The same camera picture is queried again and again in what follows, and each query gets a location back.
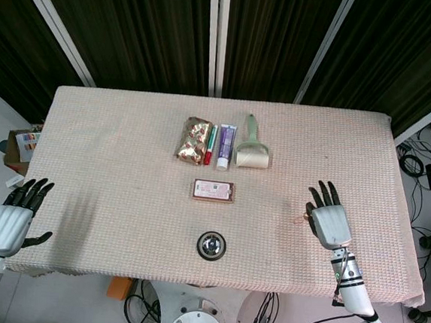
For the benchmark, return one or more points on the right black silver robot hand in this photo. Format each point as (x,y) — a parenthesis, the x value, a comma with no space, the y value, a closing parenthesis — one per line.
(331,224)

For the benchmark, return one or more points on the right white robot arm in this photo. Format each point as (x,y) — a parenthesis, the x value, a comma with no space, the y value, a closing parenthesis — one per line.
(357,293)

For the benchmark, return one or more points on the brown cardboard box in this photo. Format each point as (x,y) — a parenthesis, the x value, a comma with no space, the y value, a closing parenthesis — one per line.
(22,148)

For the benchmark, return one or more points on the green lint roller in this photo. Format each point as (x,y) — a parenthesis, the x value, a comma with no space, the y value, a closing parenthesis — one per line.
(251,158)

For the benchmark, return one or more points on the dark pleated curtain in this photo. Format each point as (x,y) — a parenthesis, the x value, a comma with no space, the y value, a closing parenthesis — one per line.
(398,56)
(136,26)
(279,38)
(10,49)

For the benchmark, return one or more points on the green red marker pen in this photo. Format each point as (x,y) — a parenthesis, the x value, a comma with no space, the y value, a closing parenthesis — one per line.
(211,146)

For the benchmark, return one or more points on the orange box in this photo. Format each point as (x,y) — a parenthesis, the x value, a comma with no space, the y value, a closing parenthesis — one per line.
(119,288)

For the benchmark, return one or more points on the pink card box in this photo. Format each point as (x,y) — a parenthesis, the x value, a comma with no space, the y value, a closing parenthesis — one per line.
(213,190)

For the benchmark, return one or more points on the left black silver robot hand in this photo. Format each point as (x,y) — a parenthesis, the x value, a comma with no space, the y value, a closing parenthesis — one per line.
(6,224)

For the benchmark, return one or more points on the white paper tag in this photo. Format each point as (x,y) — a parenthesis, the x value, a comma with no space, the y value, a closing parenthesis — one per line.
(14,181)

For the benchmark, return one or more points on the purple white toothpaste tube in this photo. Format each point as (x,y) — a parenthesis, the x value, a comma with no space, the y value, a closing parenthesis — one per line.
(226,145)

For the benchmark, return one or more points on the white frame post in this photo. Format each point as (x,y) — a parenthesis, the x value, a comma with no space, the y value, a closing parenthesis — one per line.
(427,116)
(54,24)
(323,50)
(216,37)

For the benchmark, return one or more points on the gold foil snack packet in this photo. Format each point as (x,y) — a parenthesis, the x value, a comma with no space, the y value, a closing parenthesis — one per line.
(192,140)

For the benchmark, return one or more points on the chrome desk call bell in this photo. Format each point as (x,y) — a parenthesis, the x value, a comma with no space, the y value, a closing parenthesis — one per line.
(212,245)

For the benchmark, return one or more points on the pink waffle tablecloth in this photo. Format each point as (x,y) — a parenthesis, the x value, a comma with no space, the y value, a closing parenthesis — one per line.
(123,183)

